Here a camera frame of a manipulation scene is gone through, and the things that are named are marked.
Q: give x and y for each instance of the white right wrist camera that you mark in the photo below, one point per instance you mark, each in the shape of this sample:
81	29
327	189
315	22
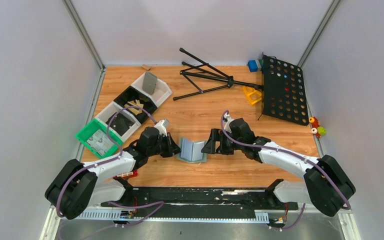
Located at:
227	119

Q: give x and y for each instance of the black folding tripod stand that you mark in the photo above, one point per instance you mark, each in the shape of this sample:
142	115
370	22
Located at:
208	72

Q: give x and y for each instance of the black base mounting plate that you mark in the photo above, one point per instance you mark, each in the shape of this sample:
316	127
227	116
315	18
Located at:
202	202

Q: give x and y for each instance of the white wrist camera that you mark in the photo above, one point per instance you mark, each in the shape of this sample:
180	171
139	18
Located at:
161	126
227	119

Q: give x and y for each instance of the red white toy block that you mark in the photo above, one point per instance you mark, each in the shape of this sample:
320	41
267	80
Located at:
126	175

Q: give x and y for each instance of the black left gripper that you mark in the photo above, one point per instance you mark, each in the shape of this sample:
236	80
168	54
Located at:
167	144

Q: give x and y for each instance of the gold cards in black bin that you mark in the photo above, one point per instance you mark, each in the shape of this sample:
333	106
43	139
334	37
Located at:
135	106

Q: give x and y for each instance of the green plastic bin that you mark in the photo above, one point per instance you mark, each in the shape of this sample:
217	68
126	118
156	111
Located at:
91	128

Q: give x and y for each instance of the black plastic bin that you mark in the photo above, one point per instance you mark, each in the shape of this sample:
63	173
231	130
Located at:
132	97

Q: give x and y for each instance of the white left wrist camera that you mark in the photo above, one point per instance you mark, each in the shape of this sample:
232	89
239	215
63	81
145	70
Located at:
161	126

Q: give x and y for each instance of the grey card holder in bin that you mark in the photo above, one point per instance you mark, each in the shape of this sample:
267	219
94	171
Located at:
149	83

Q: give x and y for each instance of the white plastic bin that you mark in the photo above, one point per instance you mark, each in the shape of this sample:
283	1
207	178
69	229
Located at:
108	111
161	94

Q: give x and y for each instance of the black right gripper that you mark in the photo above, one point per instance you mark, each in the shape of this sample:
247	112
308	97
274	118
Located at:
218	142

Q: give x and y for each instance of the blue toy block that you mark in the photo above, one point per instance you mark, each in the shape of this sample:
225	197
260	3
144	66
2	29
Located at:
255	65

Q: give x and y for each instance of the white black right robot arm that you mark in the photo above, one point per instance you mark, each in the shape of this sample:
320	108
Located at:
324	184

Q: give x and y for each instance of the red yellow green toy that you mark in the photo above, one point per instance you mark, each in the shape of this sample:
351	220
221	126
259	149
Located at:
316	128

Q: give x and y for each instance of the black item in white bin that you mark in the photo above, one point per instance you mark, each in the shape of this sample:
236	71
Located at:
120	124

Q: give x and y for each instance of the small wooden block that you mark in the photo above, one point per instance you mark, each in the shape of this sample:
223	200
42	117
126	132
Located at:
146	67

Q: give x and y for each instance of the yellow plastic toy frame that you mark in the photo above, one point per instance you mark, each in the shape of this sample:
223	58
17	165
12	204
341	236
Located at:
252	95

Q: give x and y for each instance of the black perforated music stand tray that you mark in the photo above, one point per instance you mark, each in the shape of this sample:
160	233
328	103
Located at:
284	95

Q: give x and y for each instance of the silver cards in green bin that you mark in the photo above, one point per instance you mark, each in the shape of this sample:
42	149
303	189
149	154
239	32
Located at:
99	143

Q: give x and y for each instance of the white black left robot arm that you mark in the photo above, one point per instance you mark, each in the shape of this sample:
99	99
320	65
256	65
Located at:
81	185

